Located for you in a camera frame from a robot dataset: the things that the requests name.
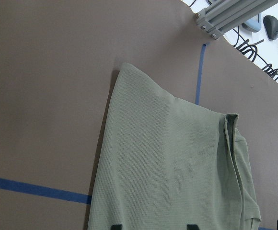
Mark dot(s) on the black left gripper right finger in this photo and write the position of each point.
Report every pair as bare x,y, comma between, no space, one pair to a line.
192,227

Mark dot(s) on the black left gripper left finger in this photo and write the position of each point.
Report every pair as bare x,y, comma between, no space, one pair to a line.
116,227

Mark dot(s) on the olive green long-sleeve shirt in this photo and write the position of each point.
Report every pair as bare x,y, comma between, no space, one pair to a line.
166,163

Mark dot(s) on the black computer mouse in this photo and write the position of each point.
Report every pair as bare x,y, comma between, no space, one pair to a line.
271,26

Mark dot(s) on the aluminium frame post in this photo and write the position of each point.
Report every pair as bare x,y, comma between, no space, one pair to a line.
224,15

